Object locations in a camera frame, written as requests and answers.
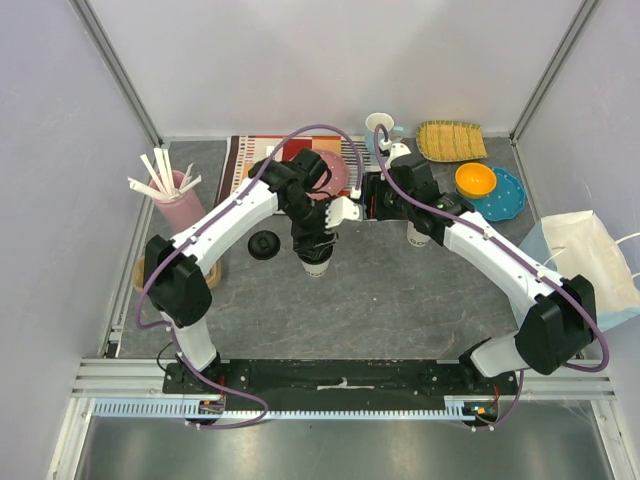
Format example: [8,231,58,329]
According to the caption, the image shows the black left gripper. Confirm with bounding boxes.
[282,195,339,261]

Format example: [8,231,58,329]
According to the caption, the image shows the white paper cup stack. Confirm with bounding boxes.
[406,221,432,248]

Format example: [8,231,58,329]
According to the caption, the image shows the white paper coffee cup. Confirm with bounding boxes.
[300,258,331,278]

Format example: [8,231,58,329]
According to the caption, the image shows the brown cardboard cup carrier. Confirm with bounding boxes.
[131,256,222,293]

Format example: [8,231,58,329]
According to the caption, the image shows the blue white paper bag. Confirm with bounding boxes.
[520,210,639,332]

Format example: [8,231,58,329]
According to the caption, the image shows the black coffee cup lid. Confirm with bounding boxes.
[298,246,333,265]

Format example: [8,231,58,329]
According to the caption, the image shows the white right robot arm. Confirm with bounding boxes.
[357,143,601,394]

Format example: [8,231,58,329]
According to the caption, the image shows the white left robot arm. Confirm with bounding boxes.
[141,148,336,393]

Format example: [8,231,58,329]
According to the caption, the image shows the pink polka dot plate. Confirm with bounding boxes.
[315,149,350,195]

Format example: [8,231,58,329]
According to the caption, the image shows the light blue mug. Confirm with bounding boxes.
[364,112,404,154]

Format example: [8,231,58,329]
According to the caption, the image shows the yellow woven tray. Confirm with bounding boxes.
[416,120,488,163]

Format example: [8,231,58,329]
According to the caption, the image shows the colourful patchwork placemat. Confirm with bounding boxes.
[214,134,359,205]

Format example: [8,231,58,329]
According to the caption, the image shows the yellow bowl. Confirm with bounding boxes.
[454,162,497,199]

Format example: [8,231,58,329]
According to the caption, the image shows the pink straw holder cup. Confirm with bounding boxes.
[152,189,207,233]

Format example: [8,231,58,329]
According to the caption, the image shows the blue polka dot plate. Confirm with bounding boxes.
[469,166,526,222]

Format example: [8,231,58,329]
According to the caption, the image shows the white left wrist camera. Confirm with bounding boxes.
[325,196,363,229]

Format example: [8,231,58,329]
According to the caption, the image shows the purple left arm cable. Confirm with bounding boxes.
[135,123,369,430]

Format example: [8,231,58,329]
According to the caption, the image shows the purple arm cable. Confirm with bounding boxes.
[374,123,611,432]
[135,123,369,430]

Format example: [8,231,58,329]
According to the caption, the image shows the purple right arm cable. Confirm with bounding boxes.
[374,123,611,432]

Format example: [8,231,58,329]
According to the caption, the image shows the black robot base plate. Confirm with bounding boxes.
[162,357,521,414]

